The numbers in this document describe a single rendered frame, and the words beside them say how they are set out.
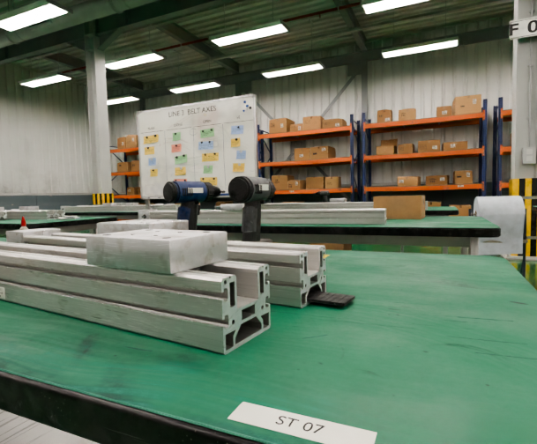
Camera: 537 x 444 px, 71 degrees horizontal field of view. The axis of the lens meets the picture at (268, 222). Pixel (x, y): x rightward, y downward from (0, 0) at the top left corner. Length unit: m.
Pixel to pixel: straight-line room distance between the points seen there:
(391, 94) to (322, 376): 11.11
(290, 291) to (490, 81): 10.93
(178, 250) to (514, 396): 0.36
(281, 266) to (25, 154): 13.84
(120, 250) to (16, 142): 13.73
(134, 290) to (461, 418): 0.38
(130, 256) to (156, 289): 0.05
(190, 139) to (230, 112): 0.55
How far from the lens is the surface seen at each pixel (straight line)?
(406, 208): 2.58
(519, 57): 6.54
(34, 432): 1.56
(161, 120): 4.46
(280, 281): 0.61
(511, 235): 4.19
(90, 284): 0.59
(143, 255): 0.49
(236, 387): 0.38
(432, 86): 11.38
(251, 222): 0.86
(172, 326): 0.48
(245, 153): 3.82
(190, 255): 0.48
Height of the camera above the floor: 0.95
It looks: 4 degrees down
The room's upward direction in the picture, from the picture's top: 1 degrees counter-clockwise
